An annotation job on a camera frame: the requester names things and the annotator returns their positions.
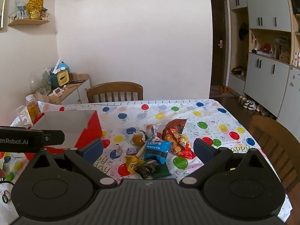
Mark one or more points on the yellow teal tissue box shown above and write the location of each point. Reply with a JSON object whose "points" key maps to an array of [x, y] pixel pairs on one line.
{"points": [[61, 77]]}

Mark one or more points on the wooden chair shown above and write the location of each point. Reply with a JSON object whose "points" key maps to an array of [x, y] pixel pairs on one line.
{"points": [[280, 146], [115, 92]]}

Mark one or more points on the pink white timer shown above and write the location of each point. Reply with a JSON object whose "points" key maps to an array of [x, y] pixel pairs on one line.
{"points": [[57, 92]]}

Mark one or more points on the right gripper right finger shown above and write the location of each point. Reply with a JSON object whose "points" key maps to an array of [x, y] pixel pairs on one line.
{"points": [[214, 160]]}

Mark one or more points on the wall shelf with decorations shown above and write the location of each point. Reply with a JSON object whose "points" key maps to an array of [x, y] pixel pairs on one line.
{"points": [[32, 13]]}

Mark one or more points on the dark green snack packet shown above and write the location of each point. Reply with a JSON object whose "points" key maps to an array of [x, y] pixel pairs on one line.
{"points": [[161, 171]]}

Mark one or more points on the clear glass bowl vase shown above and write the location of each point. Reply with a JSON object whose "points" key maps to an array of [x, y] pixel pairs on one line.
{"points": [[39, 79]]}

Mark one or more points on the wrapped egg yolk pastry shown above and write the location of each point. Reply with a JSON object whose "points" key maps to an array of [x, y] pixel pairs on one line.
{"points": [[139, 138]]}

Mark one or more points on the dark entrance door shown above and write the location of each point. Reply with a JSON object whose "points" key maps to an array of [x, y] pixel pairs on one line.
{"points": [[219, 42]]}

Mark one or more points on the white red sausage packet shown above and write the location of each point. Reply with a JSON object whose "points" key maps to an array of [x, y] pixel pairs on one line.
{"points": [[151, 136]]}

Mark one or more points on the yellow M&M packet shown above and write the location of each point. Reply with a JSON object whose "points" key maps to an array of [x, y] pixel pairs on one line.
{"points": [[132, 163]]}

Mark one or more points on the orange juice bottle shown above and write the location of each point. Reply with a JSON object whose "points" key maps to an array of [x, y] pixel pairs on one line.
{"points": [[33, 108]]}

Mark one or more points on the large orange chips bag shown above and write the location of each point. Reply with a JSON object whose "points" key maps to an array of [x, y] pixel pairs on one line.
{"points": [[173, 132]]}

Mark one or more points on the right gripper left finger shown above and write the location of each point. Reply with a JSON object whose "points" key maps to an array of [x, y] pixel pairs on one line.
{"points": [[82, 161]]}

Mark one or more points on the wooden chair far side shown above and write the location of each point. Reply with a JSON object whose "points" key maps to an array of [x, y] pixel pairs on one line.
{"points": [[115, 92]]}

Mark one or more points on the wooden chair right side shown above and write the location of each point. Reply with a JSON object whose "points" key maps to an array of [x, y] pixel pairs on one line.
{"points": [[280, 146]]}

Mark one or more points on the grey wall cupboard unit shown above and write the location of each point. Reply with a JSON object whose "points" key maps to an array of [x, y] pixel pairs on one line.
{"points": [[265, 44]]}

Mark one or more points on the blue snack packet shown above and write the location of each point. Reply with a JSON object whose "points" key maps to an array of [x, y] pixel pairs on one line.
{"points": [[157, 150]]}

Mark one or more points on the black snack packet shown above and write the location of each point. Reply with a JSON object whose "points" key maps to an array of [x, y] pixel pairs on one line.
{"points": [[148, 169]]}

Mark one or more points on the red white cardboard box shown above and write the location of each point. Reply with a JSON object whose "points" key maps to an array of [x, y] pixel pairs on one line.
{"points": [[80, 128]]}

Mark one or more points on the white side cabinet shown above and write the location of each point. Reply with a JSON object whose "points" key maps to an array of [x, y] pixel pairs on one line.
{"points": [[72, 94]]}

